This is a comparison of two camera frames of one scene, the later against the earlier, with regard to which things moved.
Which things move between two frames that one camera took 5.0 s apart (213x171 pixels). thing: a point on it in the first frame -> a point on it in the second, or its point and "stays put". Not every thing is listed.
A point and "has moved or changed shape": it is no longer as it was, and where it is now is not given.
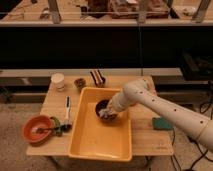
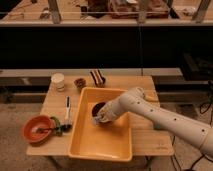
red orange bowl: [38, 129] stays put
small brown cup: [80, 83] stays put
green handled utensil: [58, 131] stays put
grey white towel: [105, 113] has moved or changed shape
